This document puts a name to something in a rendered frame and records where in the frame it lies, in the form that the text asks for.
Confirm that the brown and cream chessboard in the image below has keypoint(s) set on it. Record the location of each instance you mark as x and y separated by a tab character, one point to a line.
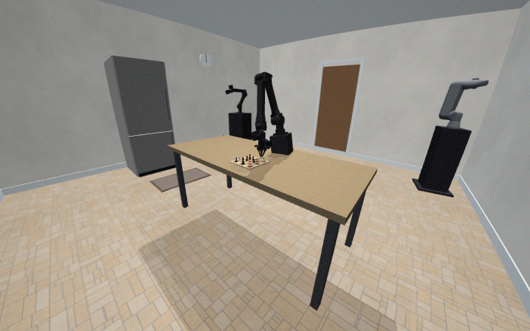
249	164

